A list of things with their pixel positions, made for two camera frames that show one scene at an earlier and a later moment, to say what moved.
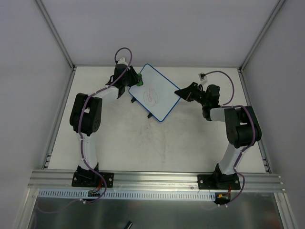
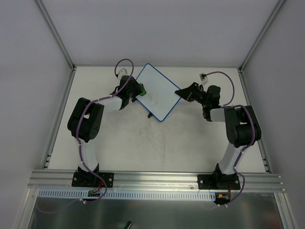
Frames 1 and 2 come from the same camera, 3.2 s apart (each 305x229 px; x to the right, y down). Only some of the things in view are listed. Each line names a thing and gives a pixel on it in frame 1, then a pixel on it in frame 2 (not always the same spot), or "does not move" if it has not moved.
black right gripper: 192,92 does not move
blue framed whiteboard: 157,96 does not move
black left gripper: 133,78 to 136,88
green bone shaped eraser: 141,83 to 144,92
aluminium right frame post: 274,12 does not move
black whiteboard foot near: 149,115 does not move
